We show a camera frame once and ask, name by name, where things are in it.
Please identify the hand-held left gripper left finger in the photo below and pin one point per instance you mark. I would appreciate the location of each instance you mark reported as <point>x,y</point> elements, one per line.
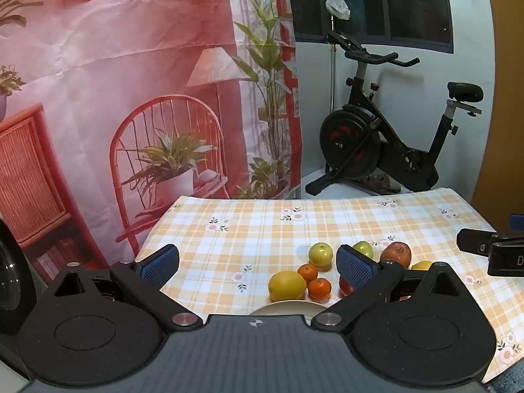
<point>157,267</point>

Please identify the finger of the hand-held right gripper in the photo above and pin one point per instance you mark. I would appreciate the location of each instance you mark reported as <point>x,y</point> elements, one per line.
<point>475,242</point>
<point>516,221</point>

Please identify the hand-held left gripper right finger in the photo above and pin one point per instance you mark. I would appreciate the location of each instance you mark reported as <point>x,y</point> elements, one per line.
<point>355,268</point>

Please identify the red apple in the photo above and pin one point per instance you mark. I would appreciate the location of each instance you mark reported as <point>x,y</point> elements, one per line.
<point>345,286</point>

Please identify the green apple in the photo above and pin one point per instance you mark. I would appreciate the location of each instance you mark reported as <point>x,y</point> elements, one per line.
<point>365,248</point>

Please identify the yellow-green apple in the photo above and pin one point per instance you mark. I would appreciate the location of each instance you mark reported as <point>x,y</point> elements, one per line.
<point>320,254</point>

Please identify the orange mandarin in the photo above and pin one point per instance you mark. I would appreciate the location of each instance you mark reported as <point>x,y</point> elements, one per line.
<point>307,272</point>
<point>319,288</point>

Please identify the red-brown apple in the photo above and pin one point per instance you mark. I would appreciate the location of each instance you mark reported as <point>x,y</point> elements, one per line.
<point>397,254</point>

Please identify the yellow lemon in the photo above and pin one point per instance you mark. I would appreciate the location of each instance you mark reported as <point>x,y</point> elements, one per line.
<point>421,265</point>

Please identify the large yellow grapefruit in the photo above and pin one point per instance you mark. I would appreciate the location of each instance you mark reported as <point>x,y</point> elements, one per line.
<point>286,285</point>

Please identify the cream round plate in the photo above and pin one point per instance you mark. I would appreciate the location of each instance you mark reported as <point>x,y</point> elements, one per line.
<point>282,308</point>

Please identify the orange wooden door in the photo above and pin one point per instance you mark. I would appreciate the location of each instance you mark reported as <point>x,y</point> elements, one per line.
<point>503,131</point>

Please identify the orange checked floral tablecloth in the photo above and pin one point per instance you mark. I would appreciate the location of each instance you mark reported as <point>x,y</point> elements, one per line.
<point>254,229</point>

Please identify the black exercise bike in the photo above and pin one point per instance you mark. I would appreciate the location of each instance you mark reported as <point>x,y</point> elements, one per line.
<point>348,139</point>

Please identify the black round appliance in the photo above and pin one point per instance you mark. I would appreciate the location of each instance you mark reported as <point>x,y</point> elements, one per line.
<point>10,278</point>

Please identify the metal pole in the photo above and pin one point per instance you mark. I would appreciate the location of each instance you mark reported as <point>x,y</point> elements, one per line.
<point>332,82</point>

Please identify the pink printed backdrop cloth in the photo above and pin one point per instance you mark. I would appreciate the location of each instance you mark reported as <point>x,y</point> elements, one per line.
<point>102,49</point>

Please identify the dark window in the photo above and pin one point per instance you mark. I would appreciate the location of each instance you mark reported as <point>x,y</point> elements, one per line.
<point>409,8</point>

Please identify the white plastic bag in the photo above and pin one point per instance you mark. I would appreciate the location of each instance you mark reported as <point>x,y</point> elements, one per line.
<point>337,7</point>

